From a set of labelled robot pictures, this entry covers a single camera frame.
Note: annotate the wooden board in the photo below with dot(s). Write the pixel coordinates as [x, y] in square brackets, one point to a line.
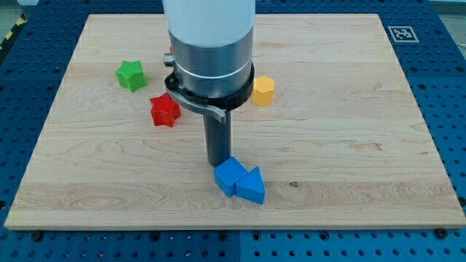
[342, 146]

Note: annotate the blue cube block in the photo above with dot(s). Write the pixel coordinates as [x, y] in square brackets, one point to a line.
[227, 174]

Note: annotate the green star block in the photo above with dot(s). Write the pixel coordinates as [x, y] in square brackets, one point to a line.
[130, 75]

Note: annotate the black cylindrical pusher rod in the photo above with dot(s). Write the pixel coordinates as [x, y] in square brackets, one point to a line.
[218, 139]

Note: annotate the red star block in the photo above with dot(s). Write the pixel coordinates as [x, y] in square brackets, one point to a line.
[164, 110]

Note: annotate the blue triangle block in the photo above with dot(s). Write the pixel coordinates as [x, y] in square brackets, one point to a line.
[251, 186]

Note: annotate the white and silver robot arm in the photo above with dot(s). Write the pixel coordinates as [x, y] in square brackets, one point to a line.
[212, 54]

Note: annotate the white fiducial marker tag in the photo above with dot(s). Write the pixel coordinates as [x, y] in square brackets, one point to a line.
[403, 34]

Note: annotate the yellow hexagon block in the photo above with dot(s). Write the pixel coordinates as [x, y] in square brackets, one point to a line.
[263, 91]

